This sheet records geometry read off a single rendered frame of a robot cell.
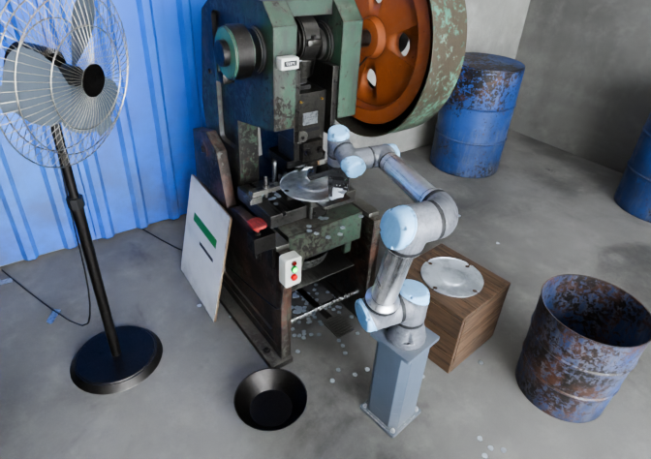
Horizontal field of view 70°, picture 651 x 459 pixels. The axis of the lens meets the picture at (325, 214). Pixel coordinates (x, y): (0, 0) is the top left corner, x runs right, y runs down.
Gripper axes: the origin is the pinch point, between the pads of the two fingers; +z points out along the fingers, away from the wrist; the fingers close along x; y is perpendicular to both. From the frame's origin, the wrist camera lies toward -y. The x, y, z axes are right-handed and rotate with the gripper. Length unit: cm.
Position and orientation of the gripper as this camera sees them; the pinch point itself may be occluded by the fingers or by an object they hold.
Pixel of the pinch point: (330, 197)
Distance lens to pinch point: 189.5
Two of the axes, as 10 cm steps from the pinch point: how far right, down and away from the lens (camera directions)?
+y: 9.9, 1.1, -0.7
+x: 1.3, -7.7, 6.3
